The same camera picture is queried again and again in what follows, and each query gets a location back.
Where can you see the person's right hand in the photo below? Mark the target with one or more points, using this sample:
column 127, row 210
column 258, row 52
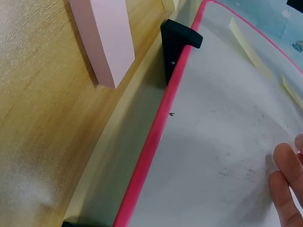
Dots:
column 290, row 189

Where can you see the person's right fingers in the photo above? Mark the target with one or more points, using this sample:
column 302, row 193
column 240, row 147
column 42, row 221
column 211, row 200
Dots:
column 287, row 165

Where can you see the yellow sticky note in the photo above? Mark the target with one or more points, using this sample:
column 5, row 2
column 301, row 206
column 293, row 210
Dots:
column 294, row 91
column 251, row 50

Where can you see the pink-framed whiteboard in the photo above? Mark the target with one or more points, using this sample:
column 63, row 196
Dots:
column 213, row 132

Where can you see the black triangular board foot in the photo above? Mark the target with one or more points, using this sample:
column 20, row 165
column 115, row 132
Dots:
column 172, row 42

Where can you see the pink sticky note pad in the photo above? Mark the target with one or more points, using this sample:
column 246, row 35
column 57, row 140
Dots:
column 106, row 40

